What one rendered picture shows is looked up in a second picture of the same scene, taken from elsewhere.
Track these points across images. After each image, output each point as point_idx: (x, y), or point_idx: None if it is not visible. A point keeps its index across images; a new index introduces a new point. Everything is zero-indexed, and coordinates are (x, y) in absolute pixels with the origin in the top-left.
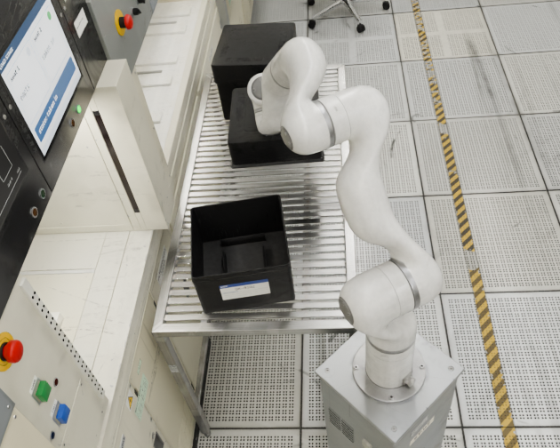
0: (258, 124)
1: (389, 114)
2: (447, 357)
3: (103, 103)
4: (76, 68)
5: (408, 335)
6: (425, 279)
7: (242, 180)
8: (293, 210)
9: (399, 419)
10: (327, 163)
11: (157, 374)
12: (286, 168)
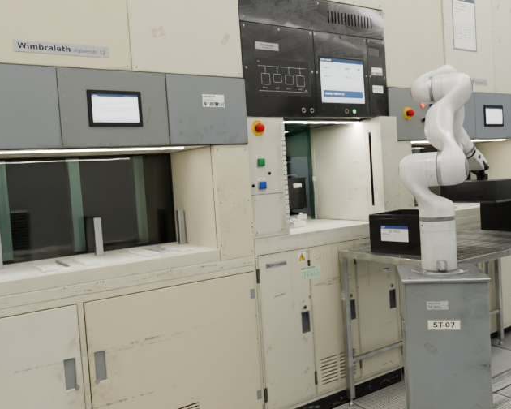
0: None
1: (467, 83)
2: (485, 275)
3: (373, 127)
4: (362, 98)
5: (436, 204)
6: (448, 154)
7: (457, 238)
8: (472, 244)
9: (418, 277)
10: None
11: (331, 288)
12: (491, 238)
